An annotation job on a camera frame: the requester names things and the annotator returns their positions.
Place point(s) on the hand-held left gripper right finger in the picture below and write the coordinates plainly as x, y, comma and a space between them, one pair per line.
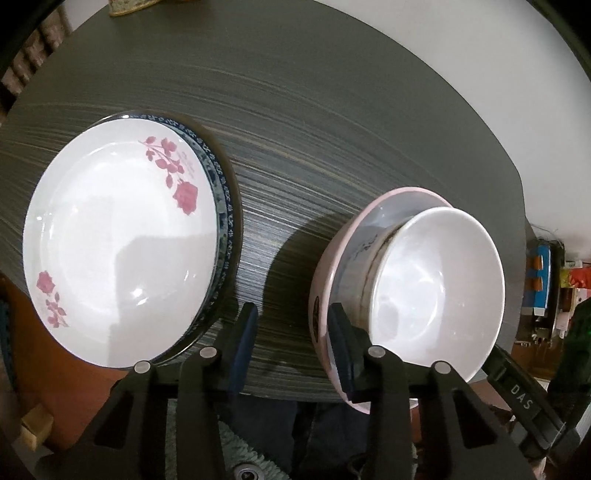
339, 353

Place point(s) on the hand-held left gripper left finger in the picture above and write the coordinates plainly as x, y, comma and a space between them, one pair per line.
243, 350

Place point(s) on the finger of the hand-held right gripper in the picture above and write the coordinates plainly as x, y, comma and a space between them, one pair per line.
496, 362

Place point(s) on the large pink bowl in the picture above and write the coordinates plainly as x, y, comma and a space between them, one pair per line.
318, 295

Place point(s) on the white bowl with pink rabbit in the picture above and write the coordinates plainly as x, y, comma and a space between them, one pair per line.
434, 295

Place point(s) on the large blue floral plate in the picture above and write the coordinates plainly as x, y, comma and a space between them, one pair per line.
230, 205

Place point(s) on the white plate with pink flowers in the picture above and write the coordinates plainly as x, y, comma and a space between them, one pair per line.
120, 240

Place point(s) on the small blue floral plate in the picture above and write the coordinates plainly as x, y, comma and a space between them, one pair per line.
213, 177

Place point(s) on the person's legs in dark trousers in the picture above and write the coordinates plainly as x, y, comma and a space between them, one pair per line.
300, 438

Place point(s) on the blue box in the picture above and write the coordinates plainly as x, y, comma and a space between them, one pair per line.
542, 277

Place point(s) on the green fuzzy rug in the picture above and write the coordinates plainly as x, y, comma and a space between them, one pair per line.
203, 443

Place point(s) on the yellow red packet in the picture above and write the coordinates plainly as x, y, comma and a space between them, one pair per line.
577, 277

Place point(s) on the small wooden block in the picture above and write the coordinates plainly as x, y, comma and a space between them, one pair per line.
37, 427

